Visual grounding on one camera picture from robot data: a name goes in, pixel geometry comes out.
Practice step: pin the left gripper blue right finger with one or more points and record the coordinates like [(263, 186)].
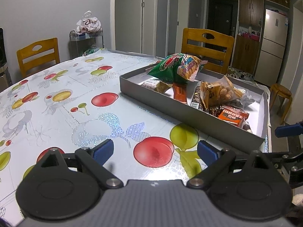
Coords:
[(217, 161)]

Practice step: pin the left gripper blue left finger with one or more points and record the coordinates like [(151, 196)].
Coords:
[(92, 161)]

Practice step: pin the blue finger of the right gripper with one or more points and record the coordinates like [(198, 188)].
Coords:
[(290, 164), (289, 130)]

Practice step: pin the dark candies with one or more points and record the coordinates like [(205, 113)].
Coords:
[(196, 99)]

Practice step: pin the clear bag of brown biscuits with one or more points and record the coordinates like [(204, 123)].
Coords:
[(219, 92)]

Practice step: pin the orange-red long snack bar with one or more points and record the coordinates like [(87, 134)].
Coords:
[(180, 93)]

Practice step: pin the wooden stool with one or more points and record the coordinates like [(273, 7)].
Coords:
[(285, 98)]

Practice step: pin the orange chocolate packet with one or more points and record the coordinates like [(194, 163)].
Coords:
[(233, 116)]

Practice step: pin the grey shallow tray box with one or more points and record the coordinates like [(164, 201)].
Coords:
[(208, 124)]

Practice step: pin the fruit pattern tablecloth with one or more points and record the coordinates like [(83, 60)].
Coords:
[(78, 103)]

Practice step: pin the white refrigerator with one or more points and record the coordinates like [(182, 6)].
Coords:
[(272, 48)]

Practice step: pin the orange cracker packet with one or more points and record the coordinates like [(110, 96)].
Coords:
[(189, 66)]

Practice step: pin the brown paper snack packet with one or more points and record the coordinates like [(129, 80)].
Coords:
[(156, 85)]

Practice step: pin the green chips bag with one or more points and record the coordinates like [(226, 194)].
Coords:
[(166, 70)]

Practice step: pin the wooden chair right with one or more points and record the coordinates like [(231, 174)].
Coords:
[(208, 44)]

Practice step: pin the metal shelf cart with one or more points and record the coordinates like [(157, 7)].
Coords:
[(85, 43)]

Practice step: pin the black water dispenser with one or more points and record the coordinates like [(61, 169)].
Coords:
[(5, 78)]

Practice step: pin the white Dove plastic bag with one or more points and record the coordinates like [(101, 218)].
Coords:
[(89, 24)]

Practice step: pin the brown wooden cabinet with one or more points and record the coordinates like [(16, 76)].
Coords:
[(248, 42)]

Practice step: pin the white door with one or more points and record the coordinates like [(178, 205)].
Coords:
[(128, 25)]

